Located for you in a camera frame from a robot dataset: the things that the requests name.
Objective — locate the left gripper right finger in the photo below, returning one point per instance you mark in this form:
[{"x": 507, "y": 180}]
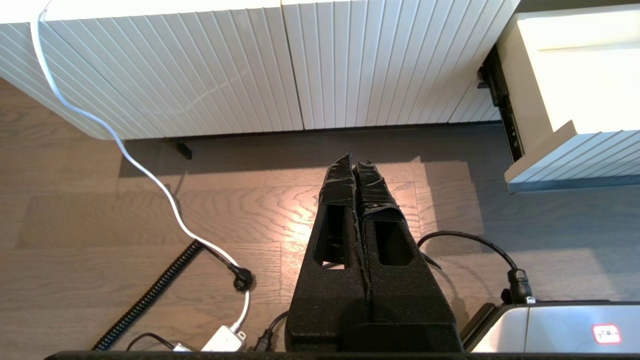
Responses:
[{"x": 410, "y": 310}]

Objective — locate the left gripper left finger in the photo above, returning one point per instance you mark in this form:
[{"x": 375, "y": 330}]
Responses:
[{"x": 325, "y": 310}]

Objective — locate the white fluted drawer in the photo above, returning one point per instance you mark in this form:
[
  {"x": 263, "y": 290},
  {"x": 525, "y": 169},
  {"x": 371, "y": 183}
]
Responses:
[{"x": 575, "y": 150}]

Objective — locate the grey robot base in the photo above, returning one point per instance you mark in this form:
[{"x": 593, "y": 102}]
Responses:
[{"x": 560, "y": 327}]

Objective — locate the dark rectangular block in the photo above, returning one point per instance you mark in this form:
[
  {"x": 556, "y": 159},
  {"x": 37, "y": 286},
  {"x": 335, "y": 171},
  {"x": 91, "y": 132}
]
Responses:
[{"x": 184, "y": 151}]

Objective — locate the white tv cabinet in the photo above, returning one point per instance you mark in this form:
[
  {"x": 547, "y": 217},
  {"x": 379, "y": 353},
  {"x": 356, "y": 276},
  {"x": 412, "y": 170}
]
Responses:
[{"x": 200, "y": 65}]

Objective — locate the black power plug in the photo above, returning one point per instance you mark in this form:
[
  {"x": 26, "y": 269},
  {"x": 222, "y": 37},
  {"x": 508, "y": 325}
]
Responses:
[{"x": 242, "y": 280}]

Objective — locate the white power adapter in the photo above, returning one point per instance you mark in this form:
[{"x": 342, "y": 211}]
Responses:
[{"x": 222, "y": 340}]

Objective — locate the black drawer slide rail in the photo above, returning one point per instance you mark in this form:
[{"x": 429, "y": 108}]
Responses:
[{"x": 505, "y": 115}]

